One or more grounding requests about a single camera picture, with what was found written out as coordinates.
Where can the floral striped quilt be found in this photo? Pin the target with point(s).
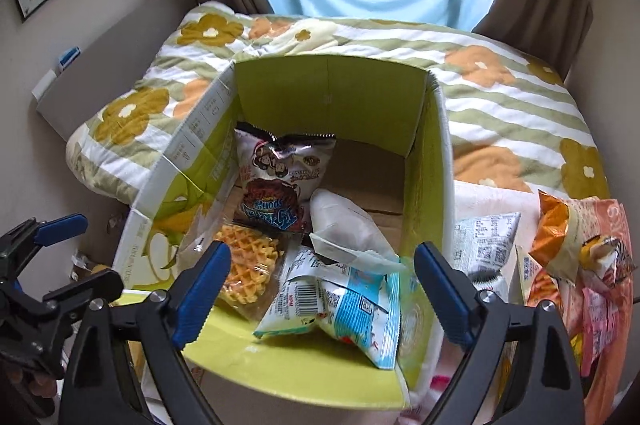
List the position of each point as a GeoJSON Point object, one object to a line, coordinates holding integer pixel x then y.
{"type": "Point", "coordinates": [513, 124]}

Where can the grey headboard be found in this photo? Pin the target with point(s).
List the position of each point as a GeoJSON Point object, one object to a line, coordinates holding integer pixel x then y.
{"type": "Point", "coordinates": [110, 66]}

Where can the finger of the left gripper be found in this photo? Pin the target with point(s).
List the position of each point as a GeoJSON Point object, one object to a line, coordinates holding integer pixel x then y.
{"type": "Point", "coordinates": [55, 229]}
{"type": "Point", "coordinates": [72, 300]}

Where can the white translucent snack pack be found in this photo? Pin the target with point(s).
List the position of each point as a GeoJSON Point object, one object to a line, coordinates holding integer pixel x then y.
{"type": "Point", "coordinates": [343, 232]}

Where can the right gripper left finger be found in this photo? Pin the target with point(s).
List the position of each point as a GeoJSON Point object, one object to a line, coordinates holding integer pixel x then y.
{"type": "Point", "coordinates": [101, 386]}

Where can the person's left hand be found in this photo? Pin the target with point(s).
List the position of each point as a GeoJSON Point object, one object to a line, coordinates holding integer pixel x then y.
{"type": "Point", "coordinates": [37, 390]}

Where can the white blue snack bag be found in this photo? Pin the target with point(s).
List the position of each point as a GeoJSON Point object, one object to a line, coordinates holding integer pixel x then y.
{"type": "Point", "coordinates": [350, 305]}

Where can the orange chip bag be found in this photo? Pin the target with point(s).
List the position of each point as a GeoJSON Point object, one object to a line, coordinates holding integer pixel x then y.
{"type": "Point", "coordinates": [581, 260]}

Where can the green cardboard box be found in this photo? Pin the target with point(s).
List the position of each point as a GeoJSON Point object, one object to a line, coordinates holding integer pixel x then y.
{"type": "Point", "coordinates": [392, 158]}

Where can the red blue snack bag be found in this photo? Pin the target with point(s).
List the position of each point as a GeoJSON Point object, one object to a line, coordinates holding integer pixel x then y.
{"type": "Point", "coordinates": [279, 174]}

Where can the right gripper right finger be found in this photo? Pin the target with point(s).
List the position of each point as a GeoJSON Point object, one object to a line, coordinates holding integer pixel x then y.
{"type": "Point", "coordinates": [543, 385]}

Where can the waffle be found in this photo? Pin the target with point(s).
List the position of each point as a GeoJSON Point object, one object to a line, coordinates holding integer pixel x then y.
{"type": "Point", "coordinates": [257, 257]}

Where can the small white grey snack pack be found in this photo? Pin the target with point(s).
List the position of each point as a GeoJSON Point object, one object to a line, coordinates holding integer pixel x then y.
{"type": "Point", "coordinates": [482, 244]}

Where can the blue white item on headboard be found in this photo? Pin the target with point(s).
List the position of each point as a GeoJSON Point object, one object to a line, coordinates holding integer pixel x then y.
{"type": "Point", "coordinates": [64, 61]}

